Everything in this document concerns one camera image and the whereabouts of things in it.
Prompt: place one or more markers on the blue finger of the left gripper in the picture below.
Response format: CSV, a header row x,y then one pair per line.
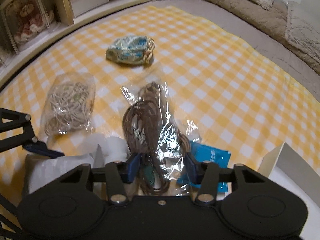
x,y
42,149

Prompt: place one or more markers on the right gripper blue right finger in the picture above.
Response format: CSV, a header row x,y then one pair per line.
x,y
193,169

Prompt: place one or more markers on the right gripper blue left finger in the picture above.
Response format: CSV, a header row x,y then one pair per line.
x,y
132,167

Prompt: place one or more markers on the grey toilet seat cushion pack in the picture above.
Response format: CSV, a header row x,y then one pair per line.
x,y
41,170

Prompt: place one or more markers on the bag of brown cord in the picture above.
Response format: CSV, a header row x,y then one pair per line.
x,y
149,127

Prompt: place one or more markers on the bag of beige cord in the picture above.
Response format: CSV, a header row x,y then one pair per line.
x,y
69,104

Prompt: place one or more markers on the blue green drawstring pouch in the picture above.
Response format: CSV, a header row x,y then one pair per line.
x,y
131,50

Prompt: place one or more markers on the white fluffy cotton ball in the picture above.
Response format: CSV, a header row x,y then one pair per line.
x,y
104,149

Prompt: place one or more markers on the blue foil packet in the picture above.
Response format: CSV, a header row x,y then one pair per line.
x,y
207,156

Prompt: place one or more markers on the yellow white checkered cloth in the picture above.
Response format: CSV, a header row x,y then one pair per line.
x,y
218,88

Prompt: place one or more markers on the white cardboard box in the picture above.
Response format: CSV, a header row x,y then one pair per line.
x,y
286,167

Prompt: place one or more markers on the teddy bear in box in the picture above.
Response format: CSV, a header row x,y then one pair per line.
x,y
30,20

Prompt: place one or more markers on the beige folded quilt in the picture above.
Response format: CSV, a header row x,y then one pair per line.
x,y
272,22

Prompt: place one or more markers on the beige quilted pillow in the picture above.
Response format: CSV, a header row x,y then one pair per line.
x,y
302,30

